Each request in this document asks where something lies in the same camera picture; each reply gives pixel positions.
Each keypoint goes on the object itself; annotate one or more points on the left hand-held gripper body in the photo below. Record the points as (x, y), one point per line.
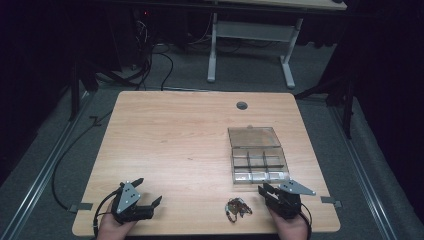
(128, 200)

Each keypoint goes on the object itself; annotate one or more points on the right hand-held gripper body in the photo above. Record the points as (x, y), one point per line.
(289, 200)

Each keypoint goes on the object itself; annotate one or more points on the clear plastic compartment box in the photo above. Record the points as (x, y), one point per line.
(256, 156)

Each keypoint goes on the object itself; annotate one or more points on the person's right hand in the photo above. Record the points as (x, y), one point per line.
(289, 228)

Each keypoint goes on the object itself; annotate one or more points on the person's left hand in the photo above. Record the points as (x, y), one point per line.
(111, 228)

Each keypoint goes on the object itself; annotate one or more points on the grey round table grommet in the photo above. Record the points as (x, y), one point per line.
(242, 105)

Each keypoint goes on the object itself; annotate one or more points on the black metal stand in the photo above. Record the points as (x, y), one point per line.
(347, 106)
(75, 90)

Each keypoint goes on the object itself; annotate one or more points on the grey table bracket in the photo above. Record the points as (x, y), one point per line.
(331, 201)
(81, 206)

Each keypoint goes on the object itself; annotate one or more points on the grey metal floor rail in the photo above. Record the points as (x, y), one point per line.
(363, 180)
(43, 176)

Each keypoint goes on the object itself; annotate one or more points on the white metal desk frame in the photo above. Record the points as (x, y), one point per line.
(253, 31)

